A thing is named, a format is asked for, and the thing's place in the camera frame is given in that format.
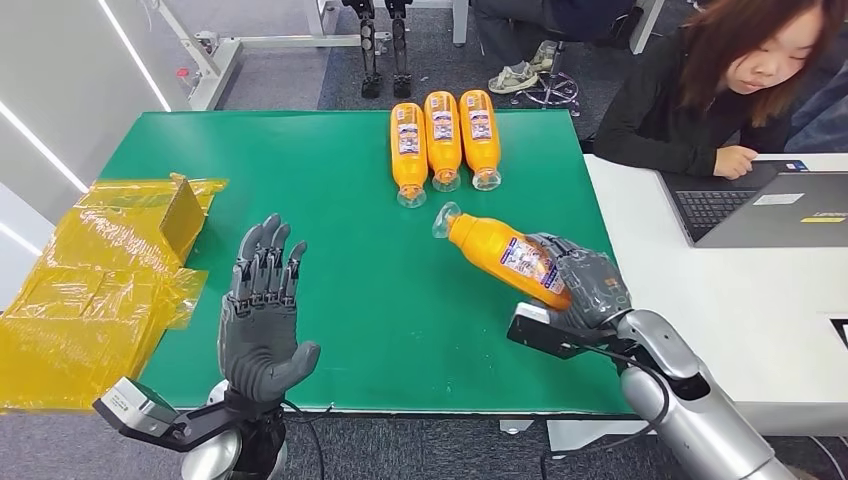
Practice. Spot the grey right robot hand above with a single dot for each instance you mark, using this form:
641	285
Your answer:
593	285

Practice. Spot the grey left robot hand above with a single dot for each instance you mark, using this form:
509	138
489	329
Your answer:
260	331

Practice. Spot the orange juice bottle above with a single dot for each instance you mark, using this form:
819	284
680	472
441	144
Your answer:
409	149
480	136
493	255
442	139

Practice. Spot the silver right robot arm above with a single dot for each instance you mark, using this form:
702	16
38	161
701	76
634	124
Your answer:
689	397

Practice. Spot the green table mat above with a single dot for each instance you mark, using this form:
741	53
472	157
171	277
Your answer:
371	278

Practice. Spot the yellow plastic wrapped cardboard box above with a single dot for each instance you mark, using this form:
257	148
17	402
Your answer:
79	305

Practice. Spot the person's hand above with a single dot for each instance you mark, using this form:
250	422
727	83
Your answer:
734	162

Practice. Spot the person at laptop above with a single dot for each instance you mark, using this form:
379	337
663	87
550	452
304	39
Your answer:
669	112

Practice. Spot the grey laptop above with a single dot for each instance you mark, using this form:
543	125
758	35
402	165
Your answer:
775	212

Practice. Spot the office chair star base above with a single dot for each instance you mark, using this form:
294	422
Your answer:
551	89

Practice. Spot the black flat device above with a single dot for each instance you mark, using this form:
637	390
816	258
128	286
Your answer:
841	332

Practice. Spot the seated person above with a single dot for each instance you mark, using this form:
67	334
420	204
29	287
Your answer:
530	26

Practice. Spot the blue grey cloth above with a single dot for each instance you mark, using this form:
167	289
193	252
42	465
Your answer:
818	112

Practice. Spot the black robot leg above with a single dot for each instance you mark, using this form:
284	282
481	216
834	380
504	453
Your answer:
399	53
370	53

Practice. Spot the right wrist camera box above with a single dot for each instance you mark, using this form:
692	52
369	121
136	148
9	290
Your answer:
550	334

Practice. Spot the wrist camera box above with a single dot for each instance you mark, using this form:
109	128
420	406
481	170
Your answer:
550	334
136	407

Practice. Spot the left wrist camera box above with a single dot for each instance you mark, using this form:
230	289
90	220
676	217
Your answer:
136	407

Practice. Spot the white metal stand frame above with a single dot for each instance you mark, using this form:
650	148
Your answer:
218	60

